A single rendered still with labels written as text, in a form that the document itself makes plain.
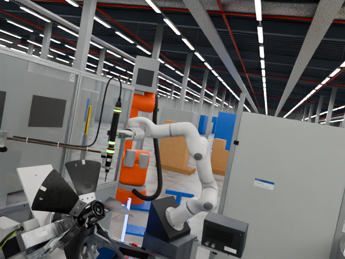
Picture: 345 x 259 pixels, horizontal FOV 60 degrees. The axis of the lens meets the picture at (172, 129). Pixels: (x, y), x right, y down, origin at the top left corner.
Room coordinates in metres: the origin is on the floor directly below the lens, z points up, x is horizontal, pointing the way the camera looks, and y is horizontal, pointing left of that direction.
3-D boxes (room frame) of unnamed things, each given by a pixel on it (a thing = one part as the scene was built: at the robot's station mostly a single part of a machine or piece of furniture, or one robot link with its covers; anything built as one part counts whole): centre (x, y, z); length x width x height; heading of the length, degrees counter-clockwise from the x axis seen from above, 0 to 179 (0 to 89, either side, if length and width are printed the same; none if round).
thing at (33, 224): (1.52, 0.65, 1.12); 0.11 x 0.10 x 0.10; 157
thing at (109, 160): (1.79, 0.34, 1.65); 0.04 x 0.04 x 0.46
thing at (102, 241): (1.85, 0.35, 0.98); 0.20 x 0.16 x 0.20; 67
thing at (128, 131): (1.90, 0.30, 1.65); 0.11 x 0.10 x 0.07; 157
